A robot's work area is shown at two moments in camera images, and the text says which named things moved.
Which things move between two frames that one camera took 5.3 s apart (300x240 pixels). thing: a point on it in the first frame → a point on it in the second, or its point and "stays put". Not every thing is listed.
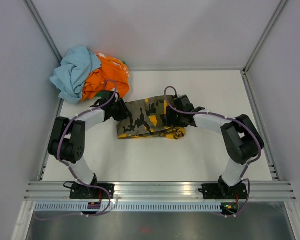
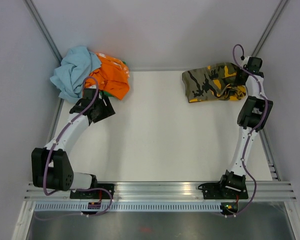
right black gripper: (170, 112) → (238, 81)
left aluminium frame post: (44, 30) stays put
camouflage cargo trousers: (145, 120) → (217, 82)
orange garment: (111, 68) stays put
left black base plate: (79, 191) stays put
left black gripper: (124, 113) → (108, 110)
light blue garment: (70, 76) stays put
